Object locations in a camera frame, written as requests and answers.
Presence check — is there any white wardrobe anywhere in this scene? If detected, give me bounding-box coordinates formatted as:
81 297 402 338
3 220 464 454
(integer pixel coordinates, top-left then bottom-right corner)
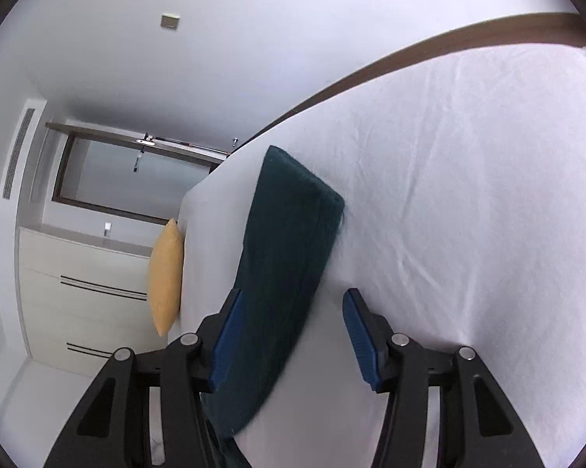
18 224 177 378

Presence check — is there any metal door handle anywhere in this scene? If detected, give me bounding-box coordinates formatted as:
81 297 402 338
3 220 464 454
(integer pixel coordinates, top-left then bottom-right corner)
135 133 158 172

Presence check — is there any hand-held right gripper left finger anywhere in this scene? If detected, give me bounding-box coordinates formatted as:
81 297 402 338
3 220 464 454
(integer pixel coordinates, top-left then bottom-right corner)
43 289 252 468

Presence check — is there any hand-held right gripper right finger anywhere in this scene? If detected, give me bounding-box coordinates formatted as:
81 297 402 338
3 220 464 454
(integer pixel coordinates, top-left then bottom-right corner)
342 287 559 468

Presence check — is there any brown framed door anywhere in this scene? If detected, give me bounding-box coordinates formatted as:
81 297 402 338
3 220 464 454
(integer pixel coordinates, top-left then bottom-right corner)
46 122 230 227

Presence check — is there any brown wooden bed frame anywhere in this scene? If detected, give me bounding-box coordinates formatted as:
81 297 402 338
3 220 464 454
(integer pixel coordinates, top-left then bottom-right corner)
210 11 586 176

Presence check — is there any bed with white sheet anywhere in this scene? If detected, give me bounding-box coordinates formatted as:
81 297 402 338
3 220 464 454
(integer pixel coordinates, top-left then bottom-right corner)
176 41 586 468

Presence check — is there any white air vent grille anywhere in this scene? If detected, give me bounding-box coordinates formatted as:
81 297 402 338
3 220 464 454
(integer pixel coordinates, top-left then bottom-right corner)
3 107 35 200

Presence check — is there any yellow pillow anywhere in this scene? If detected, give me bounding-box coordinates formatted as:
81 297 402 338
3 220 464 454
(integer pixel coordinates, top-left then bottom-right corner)
148 218 185 337

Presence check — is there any dark green cloth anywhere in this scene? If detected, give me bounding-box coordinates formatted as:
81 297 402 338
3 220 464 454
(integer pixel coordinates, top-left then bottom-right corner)
200 145 346 468

